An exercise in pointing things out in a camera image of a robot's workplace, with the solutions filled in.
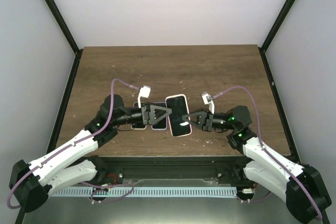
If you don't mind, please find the metal sheet plate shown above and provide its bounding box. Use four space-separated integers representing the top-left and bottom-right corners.
22 178 322 224

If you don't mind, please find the black phone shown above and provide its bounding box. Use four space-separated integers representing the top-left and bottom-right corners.
166 95 191 136

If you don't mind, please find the pink phone case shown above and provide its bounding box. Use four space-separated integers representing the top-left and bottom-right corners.
165 94 193 138

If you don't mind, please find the lavender phone case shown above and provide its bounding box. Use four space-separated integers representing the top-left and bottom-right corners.
151 102 167 131

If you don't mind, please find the light blue slotted cable duct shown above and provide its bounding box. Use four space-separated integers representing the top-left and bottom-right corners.
53 186 237 198

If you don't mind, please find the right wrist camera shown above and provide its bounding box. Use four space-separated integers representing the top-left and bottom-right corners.
201 92 215 114

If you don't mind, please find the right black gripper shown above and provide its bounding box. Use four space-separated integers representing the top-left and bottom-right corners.
182 109 236 133

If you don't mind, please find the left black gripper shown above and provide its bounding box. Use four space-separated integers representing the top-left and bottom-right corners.
113 102 172 126

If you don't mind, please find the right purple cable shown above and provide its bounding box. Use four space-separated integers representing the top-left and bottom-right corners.
209 86 323 221

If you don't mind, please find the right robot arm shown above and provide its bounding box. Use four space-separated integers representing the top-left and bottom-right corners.
182 105 332 223

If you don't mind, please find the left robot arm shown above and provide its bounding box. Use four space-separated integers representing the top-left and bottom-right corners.
7 94 172 213

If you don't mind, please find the beige phone case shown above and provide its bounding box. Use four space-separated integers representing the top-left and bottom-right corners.
131 102 147 130

